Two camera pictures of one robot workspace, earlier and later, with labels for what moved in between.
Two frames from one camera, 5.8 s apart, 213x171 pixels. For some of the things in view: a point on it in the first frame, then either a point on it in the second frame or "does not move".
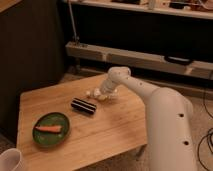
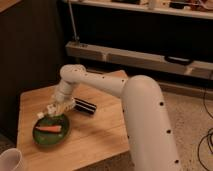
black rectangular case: [82, 105] does not move
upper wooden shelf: [188, 8] does not move
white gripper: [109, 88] -> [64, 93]
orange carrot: [54, 128] does not move
